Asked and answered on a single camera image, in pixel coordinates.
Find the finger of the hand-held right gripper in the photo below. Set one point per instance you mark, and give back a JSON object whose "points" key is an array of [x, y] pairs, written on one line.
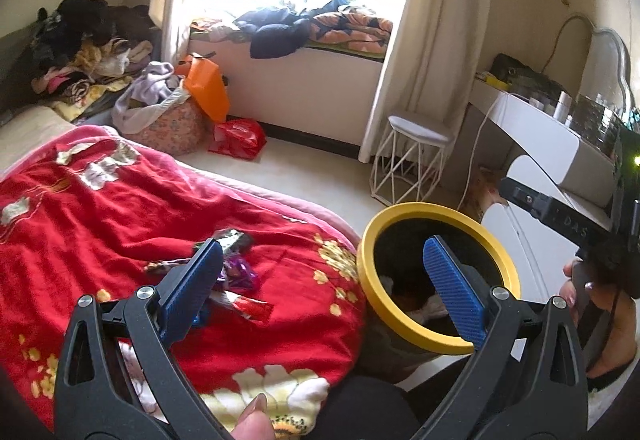
{"points": [[525, 197]]}

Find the orange bag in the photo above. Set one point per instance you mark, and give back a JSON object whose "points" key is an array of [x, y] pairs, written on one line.
{"points": [[205, 90]]}

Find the person's right hand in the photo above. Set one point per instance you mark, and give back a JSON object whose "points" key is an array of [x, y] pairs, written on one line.
{"points": [[625, 335]]}

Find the white dressing table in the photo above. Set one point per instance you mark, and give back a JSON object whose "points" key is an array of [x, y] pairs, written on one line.
{"points": [[540, 130]]}

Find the pile of clothes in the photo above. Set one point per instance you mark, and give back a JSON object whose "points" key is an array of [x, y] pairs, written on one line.
{"points": [[90, 45]]}

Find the silver framed mirror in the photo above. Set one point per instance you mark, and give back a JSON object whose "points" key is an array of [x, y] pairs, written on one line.
{"points": [[607, 70]]}

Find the dark green bag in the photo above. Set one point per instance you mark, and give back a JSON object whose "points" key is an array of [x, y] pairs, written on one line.
{"points": [[515, 70]]}

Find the white window seat cabinet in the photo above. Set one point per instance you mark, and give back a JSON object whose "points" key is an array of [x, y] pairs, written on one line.
{"points": [[300, 90]]}

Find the beige bed sheet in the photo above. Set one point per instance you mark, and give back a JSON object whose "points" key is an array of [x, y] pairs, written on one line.
{"points": [[30, 135]]}

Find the red snack wrapper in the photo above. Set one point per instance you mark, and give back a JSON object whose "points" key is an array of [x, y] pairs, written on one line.
{"points": [[247, 307]]}

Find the orange patterned quilt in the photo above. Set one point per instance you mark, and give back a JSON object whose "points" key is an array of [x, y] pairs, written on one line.
{"points": [[350, 27]]}

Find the floral laundry basket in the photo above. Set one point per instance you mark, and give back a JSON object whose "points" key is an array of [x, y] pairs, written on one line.
{"points": [[175, 126]]}

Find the red floral blanket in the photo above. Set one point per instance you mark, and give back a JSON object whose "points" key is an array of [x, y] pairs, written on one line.
{"points": [[100, 230]]}

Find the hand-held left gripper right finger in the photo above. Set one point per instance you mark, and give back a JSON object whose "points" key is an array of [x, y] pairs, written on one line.
{"points": [[452, 292]]}

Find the yellow box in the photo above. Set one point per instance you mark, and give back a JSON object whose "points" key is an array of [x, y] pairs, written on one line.
{"points": [[490, 81]]}

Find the person's leg in black pants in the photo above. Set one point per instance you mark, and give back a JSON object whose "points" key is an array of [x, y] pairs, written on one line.
{"points": [[370, 410]]}

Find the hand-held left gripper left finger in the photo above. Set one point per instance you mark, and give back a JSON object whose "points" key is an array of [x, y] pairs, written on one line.
{"points": [[197, 280]]}

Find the white and orange cloth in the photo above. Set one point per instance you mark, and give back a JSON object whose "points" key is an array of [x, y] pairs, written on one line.
{"points": [[215, 30]]}

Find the black bin with yellow rim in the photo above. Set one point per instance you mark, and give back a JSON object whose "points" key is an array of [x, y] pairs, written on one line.
{"points": [[380, 230]]}

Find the brown candy wrapper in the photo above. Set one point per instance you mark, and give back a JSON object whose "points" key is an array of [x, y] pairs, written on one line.
{"points": [[165, 265]]}

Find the dark blue jacket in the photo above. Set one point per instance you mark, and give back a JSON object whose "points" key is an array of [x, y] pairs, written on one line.
{"points": [[272, 40]]}

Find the red plastic shopping bag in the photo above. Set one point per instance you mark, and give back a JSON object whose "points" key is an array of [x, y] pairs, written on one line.
{"points": [[240, 137]]}

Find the person's left hand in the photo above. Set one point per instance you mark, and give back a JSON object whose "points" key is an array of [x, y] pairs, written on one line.
{"points": [[255, 420]]}

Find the clear cosmetics organizer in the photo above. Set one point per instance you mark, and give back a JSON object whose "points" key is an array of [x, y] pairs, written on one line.
{"points": [[595, 125]]}

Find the white bottle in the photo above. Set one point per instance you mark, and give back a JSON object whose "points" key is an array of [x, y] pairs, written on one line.
{"points": [[562, 105]]}

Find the lavender and white clothes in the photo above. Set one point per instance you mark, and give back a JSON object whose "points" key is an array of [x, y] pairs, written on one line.
{"points": [[150, 85]]}

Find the grey headboard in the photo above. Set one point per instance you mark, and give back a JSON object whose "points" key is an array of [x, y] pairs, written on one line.
{"points": [[12, 70]]}

